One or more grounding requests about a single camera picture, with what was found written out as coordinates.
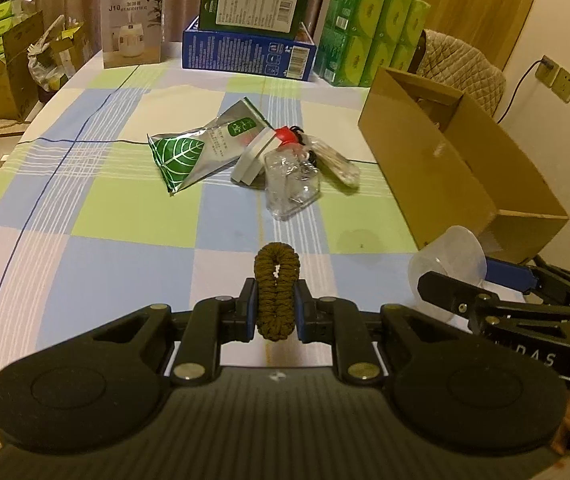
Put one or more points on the cotton swab bag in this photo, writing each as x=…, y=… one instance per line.
x=337, y=165

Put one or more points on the white humidifier box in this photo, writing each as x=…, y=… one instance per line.
x=132, y=25

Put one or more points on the crumpled plastic bag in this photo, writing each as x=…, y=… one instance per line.
x=45, y=65

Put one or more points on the wall outlet with plug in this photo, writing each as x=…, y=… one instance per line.
x=547, y=66

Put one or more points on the blue printed box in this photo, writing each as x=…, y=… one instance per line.
x=245, y=57

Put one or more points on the silver green tea bag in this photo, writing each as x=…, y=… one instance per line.
x=200, y=147

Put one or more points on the cardboard box of tissue packs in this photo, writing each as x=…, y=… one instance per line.
x=20, y=35

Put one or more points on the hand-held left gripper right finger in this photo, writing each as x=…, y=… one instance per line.
x=301, y=312

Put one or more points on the dark green printed box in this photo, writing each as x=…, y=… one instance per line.
x=252, y=5

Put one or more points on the stack of green tissue packs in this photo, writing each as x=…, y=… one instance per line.
x=365, y=30

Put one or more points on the chair with quilted cover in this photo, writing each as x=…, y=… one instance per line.
x=465, y=65

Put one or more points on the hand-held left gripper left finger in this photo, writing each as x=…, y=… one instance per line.
x=251, y=307

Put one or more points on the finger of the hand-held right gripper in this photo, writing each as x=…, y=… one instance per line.
x=510, y=272
x=447, y=292

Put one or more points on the clear plastic packet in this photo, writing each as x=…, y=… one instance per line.
x=290, y=185

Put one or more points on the small cardboard box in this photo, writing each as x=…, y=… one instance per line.
x=72, y=42

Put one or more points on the checkered tablecloth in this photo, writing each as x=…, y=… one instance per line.
x=115, y=220

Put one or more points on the clear plastic cup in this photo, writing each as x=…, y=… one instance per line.
x=452, y=252

